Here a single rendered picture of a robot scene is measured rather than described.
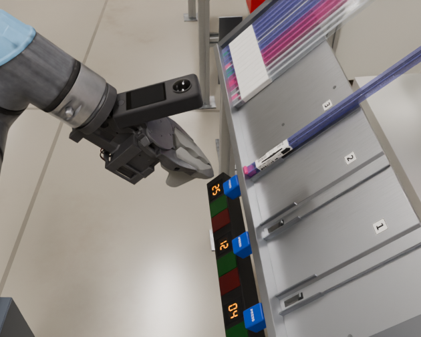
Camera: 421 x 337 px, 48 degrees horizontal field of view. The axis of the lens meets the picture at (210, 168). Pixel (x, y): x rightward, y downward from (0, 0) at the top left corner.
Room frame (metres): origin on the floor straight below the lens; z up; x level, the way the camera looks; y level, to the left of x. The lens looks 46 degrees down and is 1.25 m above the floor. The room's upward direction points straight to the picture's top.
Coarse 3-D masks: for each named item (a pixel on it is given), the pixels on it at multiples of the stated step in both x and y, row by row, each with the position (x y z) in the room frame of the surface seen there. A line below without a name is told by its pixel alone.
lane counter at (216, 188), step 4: (220, 180) 0.54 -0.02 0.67; (216, 184) 0.54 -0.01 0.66; (220, 184) 0.54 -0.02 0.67; (208, 188) 0.54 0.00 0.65; (212, 188) 0.54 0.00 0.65; (216, 188) 0.53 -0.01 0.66; (220, 188) 0.53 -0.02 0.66; (212, 192) 0.53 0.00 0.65; (216, 192) 0.53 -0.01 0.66; (220, 192) 0.52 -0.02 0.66; (212, 196) 0.52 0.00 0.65; (216, 196) 0.52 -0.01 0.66
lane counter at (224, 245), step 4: (228, 232) 0.44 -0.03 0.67; (224, 236) 0.43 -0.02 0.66; (228, 236) 0.43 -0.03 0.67; (216, 240) 0.43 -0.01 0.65; (220, 240) 0.43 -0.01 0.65; (224, 240) 0.43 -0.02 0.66; (228, 240) 0.42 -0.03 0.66; (216, 244) 0.43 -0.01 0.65; (220, 244) 0.42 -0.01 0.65; (224, 244) 0.42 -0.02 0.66; (228, 244) 0.42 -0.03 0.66; (232, 244) 0.41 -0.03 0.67; (216, 248) 0.42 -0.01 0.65; (220, 248) 0.42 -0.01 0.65; (224, 248) 0.41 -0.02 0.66; (228, 248) 0.41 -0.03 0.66; (220, 252) 0.41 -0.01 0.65; (224, 252) 0.41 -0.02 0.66
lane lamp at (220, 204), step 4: (224, 196) 0.51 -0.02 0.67; (216, 200) 0.51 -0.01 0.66; (220, 200) 0.50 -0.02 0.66; (224, 200) 0.50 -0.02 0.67; (212, 204) 0.51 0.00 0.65; (216, 204) 0.50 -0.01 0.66; (220, 204) 0.50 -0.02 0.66; (224, 204) 0.49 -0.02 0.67; (212, 208) 0.50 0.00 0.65; (216, 208) 0.49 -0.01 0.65; (220, 208) 0.49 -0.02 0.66; (224, 208) 0.48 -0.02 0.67; (212, 212) 0.49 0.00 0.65; (216, 212) 0.49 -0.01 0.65; (220, 212) 0.48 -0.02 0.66; (212, 216) 0.48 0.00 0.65
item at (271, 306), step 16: (224, 64) 0.79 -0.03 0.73; (224, 80) 0.73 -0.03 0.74; (224, 96) 0.69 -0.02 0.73; (240, 128) 0.61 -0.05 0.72; (240, 144) 0.56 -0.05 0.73; (240, 160) 0.52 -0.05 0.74; (240, 176) 0.49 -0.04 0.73; (256, 208) 0.43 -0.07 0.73; (256, 224) 0.40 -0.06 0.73; (256, 240) 0.37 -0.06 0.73; (256, 256) 0.35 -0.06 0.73; (256, 272) 0.33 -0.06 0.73; (272, 272) 0.33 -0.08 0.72; (272, 288) 0.31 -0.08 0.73; (272, 304) 0.28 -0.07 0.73; (272, 320) 0.26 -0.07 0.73; (272, 336) 0.24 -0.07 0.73
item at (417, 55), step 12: (420, 48) 0.53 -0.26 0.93; (408, 60) 0.52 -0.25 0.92; (420, 60) 0.52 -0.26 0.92; (384, 72) 0.52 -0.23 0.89; (396, 72) 0.51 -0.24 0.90; (372, 84) 0.52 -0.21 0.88; (384, 84) 0.51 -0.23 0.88; (348, 96) 0.52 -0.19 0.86; (360, 96) 0.51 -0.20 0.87; (336, 108) 0.51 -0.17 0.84; (348, 108) 0.51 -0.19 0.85; (324, 120) 0.51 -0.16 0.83; (300, 132) 0.51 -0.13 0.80; (312, 132) 0.50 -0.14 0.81; (252, 168) 0.50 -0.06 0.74
